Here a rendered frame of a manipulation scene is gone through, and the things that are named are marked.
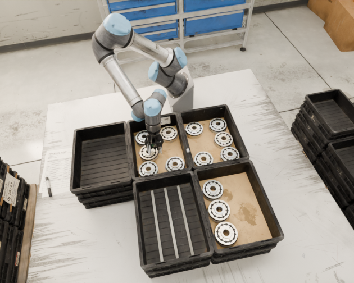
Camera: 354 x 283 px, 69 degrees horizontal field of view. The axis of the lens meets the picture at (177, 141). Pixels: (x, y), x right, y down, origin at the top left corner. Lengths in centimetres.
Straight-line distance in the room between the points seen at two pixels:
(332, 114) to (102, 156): 176
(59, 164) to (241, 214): 111
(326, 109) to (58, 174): 203
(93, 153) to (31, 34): 295
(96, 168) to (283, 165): 108
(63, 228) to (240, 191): 94
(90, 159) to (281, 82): 243
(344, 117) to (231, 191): 132
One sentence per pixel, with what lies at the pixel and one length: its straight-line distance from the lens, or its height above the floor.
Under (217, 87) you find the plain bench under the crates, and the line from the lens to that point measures 202.
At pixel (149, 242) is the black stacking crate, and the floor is 83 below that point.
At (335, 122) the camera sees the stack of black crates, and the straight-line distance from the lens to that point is 232.
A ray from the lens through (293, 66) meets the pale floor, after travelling 358.
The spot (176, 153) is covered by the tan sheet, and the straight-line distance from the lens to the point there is 145.
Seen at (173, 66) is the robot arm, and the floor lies 110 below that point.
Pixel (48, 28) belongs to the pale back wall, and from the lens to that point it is 419.
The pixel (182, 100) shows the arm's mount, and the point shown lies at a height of 83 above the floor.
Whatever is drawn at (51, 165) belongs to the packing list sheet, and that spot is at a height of 70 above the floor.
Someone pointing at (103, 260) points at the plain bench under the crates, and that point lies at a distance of 142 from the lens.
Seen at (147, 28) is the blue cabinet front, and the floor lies 49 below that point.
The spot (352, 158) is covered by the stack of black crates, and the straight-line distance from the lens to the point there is 230.
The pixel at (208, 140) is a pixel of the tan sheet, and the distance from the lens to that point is 150.
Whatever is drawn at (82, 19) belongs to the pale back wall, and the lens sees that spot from 408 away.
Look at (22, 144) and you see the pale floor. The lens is 303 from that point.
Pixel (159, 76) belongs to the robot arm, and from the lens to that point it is 161.
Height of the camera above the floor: 202
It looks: 53 degrees down
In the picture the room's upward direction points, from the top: 4 degrees counter-clockwise
